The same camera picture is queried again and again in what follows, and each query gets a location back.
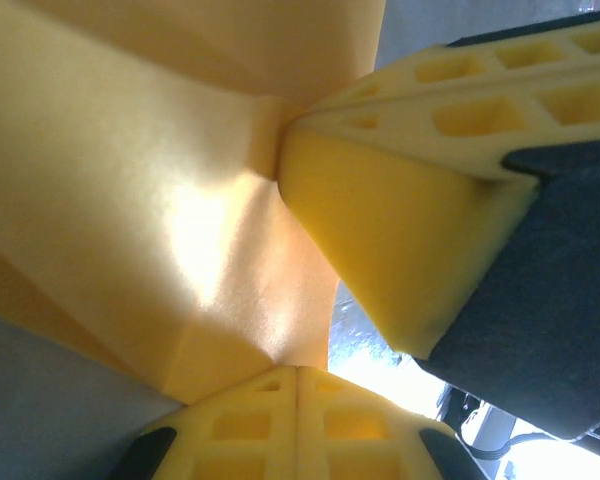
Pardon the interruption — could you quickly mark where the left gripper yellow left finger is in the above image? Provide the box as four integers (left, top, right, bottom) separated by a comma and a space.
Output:
104, 364, 300, 480

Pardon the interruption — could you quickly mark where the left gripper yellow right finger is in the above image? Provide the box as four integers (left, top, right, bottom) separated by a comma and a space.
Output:
297, 365, 489, 480

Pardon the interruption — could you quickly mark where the orange paper sheet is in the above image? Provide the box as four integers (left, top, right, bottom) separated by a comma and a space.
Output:
0, 0, 389, 407

